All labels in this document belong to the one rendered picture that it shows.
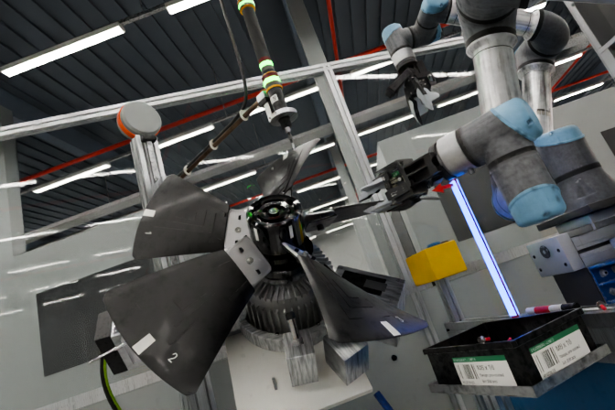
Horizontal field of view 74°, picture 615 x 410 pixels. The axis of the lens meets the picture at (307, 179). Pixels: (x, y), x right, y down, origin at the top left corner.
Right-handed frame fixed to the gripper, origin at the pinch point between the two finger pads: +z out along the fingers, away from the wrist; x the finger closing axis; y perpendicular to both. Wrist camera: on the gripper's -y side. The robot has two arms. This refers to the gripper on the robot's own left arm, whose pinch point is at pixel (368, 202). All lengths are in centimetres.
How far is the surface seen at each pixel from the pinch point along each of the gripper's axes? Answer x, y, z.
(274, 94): -33.9, 1.9, 10.5
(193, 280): 2.0, 32.2, 20.7
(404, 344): 44, -60, 49
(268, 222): -3.6, 16.7, 13.1
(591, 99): -45, -403, -22
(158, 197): -23, 22, 41
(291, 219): -2.3, 14.5, 8.9
